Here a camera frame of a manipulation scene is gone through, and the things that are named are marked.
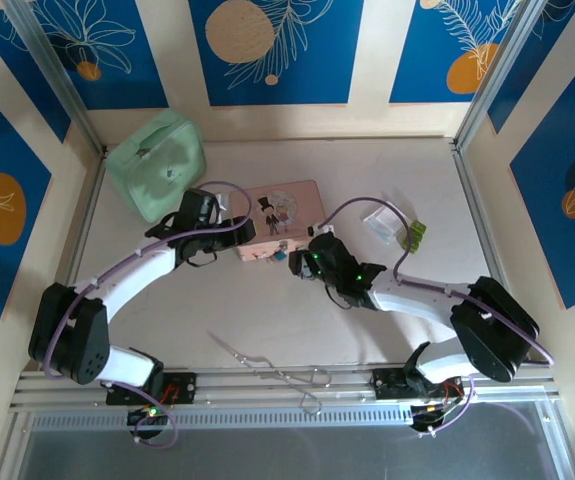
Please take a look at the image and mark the pink tin box wedding couple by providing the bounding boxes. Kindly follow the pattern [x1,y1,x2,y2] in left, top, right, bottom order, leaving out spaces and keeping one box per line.
[229,179,329,264]

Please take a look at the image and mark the black base plate left arm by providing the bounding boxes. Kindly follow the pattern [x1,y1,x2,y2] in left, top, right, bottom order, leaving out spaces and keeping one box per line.
[105,372,199,406]

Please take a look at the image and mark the black base plate right arm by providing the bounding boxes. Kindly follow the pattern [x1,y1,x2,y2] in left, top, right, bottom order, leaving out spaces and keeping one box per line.
[372,367,466,401]

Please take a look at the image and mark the clear plastic bag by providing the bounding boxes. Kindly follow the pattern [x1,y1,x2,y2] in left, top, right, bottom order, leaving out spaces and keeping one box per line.
[363,201,406,246]

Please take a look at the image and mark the green toy block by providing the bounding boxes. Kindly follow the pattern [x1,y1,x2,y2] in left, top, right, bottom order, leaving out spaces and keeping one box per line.
[400,219,428,254]

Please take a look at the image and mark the mint green zip pouch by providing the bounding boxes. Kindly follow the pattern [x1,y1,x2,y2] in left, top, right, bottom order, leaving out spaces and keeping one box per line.
[105,109,207,224]

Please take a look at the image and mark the long metal forceps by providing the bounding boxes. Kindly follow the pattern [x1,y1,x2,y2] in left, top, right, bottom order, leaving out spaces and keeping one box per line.
[209,332,334,416]

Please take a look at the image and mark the circuit board with green light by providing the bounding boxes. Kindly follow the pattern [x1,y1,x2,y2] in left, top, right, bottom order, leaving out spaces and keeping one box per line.
[126,404,173,429]

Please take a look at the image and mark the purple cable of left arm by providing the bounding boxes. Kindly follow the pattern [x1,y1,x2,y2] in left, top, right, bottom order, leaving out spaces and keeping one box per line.
[40,180,254,447]

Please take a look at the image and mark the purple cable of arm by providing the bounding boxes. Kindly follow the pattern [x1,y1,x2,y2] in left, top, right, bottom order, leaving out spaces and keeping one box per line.
[320,196,555,439]
[40,180,254,447]

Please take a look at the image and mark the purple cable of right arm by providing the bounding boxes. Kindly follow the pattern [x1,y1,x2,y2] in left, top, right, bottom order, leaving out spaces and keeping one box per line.
[320,196,555,439]

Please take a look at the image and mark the aluminium table side rail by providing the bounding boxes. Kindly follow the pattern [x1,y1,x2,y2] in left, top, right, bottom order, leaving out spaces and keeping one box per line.
[449,142,529,362]
[36,149,109,372]

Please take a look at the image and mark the aluminium frame cross rail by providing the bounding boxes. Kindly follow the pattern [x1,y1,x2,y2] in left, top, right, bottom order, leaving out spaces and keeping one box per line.
[9,359,561,414]

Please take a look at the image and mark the grey slotted cable duct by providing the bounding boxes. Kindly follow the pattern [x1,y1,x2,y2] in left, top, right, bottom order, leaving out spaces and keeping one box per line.
[29,407,543,432]

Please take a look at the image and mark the aluminium frame post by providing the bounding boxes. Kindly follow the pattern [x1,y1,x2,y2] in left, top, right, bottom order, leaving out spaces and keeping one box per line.
[453,0,544,151]
[2,0,107,155]

